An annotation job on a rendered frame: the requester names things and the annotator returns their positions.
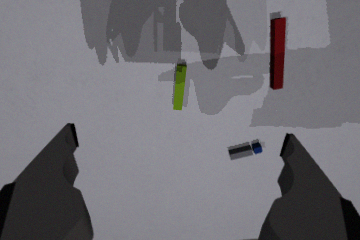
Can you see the lime green rod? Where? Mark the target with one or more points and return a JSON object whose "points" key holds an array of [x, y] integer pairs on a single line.
{"points": [[179, 86]]}

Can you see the grey rod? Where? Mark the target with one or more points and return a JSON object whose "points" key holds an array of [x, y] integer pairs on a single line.
{"points": [[240, 152]]}

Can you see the dark red rod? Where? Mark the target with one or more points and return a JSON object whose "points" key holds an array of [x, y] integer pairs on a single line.
{"points": [[277, 52]]}

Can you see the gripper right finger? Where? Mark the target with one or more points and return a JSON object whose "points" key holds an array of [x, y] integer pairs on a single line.
{"points": [[311, 208]]}

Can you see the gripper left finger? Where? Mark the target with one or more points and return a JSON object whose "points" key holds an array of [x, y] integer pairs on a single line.
{"points": [[41, 203]]}

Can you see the small blue cube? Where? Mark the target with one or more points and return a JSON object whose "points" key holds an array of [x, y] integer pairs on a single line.
{"points": [[257, 148]]}

